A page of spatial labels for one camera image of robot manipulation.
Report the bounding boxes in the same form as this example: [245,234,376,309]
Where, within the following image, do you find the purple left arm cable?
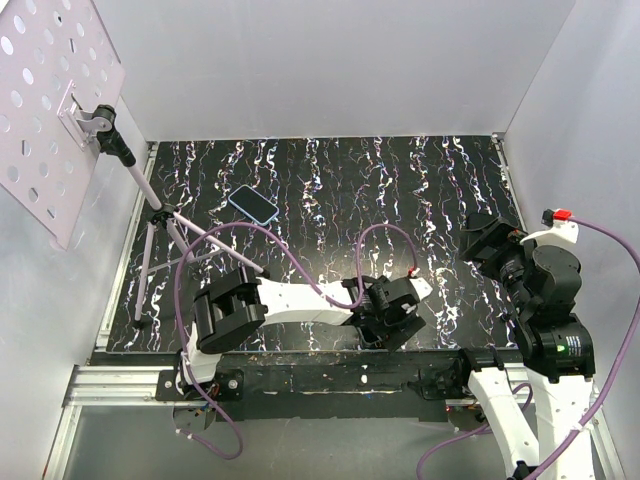
[172,219,419,460]

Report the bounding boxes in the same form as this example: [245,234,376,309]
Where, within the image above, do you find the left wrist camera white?
[395,277,433,313]

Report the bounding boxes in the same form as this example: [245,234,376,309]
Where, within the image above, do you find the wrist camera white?
[395,277,433,313]
[519,209,579,248]

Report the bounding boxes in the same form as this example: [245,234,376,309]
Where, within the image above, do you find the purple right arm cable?
[415,214,640,480]

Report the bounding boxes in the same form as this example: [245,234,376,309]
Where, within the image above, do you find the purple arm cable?
[415,214,640,480]
[172,219,419,460]

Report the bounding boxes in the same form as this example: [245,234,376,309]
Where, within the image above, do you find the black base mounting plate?
[155,349,501,424]

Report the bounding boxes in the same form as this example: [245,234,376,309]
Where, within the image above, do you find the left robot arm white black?
[174,267,433,400]

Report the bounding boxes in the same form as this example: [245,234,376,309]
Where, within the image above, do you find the aluminium frame rail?
[42,364,184,480]

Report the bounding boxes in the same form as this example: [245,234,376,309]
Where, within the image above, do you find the perforated lilac metal plate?
[1,0,125,248]

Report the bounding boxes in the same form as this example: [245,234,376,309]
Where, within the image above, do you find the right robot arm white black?
[460,210,595,479]

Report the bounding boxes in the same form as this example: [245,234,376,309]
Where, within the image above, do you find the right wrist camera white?
[519,209,579,248]

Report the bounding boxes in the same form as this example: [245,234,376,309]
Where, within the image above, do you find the blue phone on table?
[228,185,279,226]

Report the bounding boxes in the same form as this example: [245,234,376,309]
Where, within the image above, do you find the tripod stand lilac black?
[94,103,271,330]

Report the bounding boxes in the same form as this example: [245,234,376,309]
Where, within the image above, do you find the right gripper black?
[456,215,536,313]

